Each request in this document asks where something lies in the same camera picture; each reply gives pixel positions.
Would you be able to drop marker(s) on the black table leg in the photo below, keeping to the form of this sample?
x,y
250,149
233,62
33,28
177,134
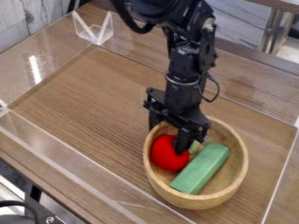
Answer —
x,y
35,193

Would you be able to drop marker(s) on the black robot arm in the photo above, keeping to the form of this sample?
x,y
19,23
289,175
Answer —
x,y
189,26

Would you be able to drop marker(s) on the green rectangular block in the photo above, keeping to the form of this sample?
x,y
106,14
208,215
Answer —
x,y
201,169

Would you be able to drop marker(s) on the metal frame in background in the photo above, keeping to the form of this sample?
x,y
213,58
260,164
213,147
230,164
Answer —
x,y
278,27

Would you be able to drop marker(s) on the wooden bowl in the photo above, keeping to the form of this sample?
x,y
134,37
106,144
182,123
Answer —
x,y
226,180

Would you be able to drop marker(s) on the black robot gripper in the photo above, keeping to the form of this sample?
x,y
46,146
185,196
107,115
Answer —
x,y
177,105

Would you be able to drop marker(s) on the red plush fruit green leaf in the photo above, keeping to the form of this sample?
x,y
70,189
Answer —
x,y
164,155

